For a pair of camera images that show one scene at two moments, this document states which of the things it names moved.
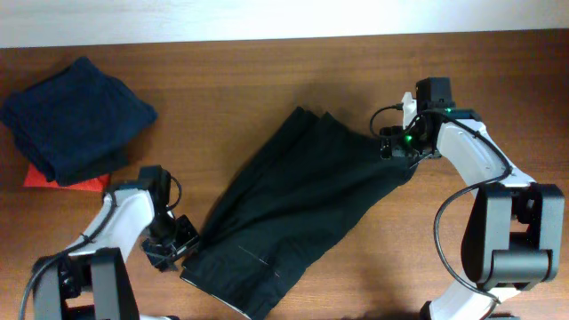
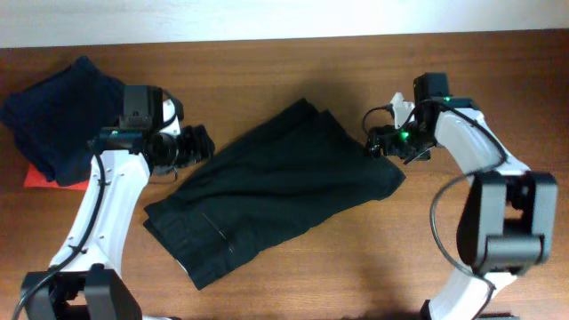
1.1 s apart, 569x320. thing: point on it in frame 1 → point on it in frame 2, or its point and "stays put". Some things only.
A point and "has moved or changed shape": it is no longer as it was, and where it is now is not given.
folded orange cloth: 34,178 stays put
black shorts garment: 311,180 has moved or changed shape
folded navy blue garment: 76,123 stays put
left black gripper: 168,248 → 196,145
